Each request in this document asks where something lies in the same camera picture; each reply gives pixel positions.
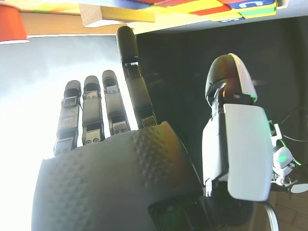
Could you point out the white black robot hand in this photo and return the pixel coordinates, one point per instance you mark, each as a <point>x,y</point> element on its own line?
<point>108,180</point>

